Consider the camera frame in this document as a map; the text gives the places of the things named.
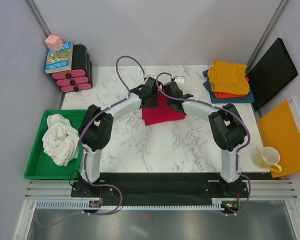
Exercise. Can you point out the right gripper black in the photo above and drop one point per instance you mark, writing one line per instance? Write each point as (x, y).
(168, 102)

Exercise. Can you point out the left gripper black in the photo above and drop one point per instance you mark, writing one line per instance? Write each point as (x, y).
(155, 103)

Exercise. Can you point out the crimson red t-shirt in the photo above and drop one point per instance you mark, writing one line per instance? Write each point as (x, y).
(156, 111)

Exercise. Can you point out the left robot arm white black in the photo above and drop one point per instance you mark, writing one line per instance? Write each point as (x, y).
(96, 127)

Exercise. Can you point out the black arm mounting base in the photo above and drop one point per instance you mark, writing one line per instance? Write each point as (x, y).
(160, 188)

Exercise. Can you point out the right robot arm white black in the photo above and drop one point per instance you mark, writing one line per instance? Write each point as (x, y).
(228, 130)

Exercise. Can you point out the mustard yellow folded t-shirt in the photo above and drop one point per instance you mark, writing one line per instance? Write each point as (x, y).
(227, 77)

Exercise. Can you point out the black pink mini drawer unit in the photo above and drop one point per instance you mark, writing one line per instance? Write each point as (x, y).
(80, 76)

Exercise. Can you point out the blue folded t-shirt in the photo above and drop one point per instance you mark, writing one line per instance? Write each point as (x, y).
(245, 100)

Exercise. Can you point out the colourful paperback book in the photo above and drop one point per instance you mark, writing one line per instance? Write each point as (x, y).
(59, 61)

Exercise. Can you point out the white crumpled cloth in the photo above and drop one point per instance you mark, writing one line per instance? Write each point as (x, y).
(60, 141)

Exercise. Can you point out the black flat board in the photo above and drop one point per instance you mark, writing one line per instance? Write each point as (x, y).
(273, 72)

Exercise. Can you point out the pink cube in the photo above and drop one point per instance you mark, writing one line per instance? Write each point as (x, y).
(54, 42)

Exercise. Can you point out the orange folder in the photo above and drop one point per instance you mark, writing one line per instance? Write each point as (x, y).
(279, 131)

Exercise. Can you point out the pale yellow mug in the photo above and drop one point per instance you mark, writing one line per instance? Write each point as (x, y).
(269, 158)

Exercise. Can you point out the green plastic tray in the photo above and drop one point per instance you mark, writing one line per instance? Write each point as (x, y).
(40, 166)

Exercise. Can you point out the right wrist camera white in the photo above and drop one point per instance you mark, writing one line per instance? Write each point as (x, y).
(179, 79)

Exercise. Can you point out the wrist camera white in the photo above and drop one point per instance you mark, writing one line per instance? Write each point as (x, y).
(145, 76)
(179, 79)

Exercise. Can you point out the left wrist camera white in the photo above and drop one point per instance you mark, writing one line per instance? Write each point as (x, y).
(145, 76)

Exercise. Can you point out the white slotted cable duct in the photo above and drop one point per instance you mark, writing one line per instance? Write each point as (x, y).
(86, 204)

